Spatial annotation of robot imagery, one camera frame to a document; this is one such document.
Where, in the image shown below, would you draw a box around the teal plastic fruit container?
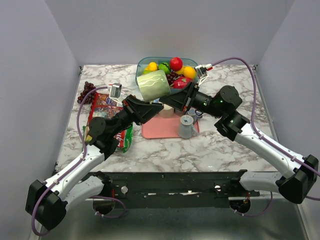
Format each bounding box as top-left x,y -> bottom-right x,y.
135,57 -> 199,93

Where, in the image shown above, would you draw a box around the colourful candy bag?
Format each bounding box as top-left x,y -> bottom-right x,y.
87,92 -> 123,126

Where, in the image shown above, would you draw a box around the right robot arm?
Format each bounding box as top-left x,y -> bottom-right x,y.
159,82 -> 319,204

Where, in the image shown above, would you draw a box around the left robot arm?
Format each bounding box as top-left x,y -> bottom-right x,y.
25,95 -> 164,237

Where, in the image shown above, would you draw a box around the green toy watermelon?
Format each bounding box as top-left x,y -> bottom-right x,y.
158,62 -> 171,75

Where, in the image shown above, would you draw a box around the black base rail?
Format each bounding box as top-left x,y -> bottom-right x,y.
83,170 -> 260,209

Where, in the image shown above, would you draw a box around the cream ceramic mug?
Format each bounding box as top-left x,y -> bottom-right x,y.
158,104 -> 174,119

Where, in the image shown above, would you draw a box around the red toy dragon fruit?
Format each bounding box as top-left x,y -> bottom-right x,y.
170,76 -> 193,89

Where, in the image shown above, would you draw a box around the small grey-purple mug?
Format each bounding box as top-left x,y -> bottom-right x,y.
186,108 -> 203,125

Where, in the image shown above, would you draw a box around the pink plastic tray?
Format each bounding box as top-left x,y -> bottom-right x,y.
141,109 -> 201,140

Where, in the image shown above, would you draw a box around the grey ceramic mug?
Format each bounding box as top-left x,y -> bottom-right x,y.
177,115 -> 198,139

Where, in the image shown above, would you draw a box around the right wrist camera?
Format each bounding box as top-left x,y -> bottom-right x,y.
194,64 -> 208,86

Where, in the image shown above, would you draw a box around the red grape bunch on table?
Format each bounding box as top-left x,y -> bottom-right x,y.
77,81 -> 96,105

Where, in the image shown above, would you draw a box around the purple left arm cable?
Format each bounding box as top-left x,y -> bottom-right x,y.
31,86 -> 111,236

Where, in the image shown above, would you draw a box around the green toy lime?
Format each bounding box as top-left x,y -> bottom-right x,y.
142,70 -> 151,75

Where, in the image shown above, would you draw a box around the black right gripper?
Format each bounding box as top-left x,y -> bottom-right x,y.
159,81 -> 224,119

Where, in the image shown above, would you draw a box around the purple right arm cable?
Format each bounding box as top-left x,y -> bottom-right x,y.
206,57 -> 320,201

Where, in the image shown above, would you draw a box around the orange toy fruit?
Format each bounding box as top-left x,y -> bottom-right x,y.
183,66 -> 197,79

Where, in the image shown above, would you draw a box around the dark grapes in container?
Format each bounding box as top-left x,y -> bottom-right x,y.
166,71 -> 179,85

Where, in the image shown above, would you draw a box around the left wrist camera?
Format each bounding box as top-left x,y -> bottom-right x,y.
107,83 -> 123,104

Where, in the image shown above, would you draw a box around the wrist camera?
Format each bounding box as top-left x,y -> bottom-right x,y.
194,64 -> 208,86
107,83 -> 123,104

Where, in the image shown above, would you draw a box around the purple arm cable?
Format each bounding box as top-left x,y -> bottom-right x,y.
206,57 -> 320,201
31,86 -> 111,236

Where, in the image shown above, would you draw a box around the green ceramic mug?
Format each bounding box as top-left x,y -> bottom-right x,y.
137,70 -> 171,102

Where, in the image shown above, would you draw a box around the Chuba cassava chips bag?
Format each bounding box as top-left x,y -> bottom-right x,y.
82,125 -> 133,153

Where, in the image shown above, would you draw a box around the yellow toy lemon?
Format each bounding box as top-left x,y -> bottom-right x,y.
145,62 -> 158,72

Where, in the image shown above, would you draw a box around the red toy apple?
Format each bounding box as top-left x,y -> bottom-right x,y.
169,57 -> 183,72

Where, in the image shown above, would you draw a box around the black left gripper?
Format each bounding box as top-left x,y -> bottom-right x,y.
109,94 -> 163,138

